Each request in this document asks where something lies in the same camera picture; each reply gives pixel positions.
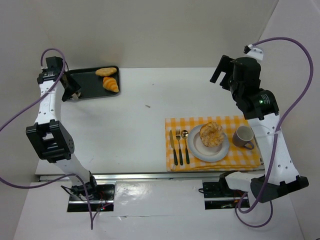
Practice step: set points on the front aluminium rail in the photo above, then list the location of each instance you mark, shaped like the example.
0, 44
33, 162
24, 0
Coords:
158, 176

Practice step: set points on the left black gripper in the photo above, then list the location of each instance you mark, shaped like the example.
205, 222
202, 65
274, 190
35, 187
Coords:
69, 86

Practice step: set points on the oval bread roll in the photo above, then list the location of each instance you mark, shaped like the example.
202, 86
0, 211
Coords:
106, 71

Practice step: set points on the metal tongs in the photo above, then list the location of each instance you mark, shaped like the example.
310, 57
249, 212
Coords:
75, 96

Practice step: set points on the black baking tray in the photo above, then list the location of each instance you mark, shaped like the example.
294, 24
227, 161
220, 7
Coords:
92, 84

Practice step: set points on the striped croissant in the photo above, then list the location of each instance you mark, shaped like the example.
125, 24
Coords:
110, 84

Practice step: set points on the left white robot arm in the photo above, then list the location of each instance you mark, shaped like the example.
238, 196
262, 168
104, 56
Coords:
49, 138

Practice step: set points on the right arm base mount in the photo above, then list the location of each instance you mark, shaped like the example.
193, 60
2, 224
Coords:
217, 196

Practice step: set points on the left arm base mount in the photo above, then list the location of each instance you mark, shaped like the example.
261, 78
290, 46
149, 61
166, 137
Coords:
103, 200

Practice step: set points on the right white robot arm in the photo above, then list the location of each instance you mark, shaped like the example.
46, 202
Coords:
260, 109

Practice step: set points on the black handled spoon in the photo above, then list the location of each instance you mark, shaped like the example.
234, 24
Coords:
185, 135

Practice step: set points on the sugared round bread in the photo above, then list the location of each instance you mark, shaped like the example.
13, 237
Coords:
211, 134

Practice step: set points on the black handled fork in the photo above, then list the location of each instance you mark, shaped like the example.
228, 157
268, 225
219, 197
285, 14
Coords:
178, 137

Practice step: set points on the white plate blue rim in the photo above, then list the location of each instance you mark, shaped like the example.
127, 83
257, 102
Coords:
204, 153

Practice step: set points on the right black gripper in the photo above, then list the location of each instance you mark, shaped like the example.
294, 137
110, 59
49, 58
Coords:
225, 72

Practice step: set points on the black handled knife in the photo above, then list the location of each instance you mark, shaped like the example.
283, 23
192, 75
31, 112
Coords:
172, 144

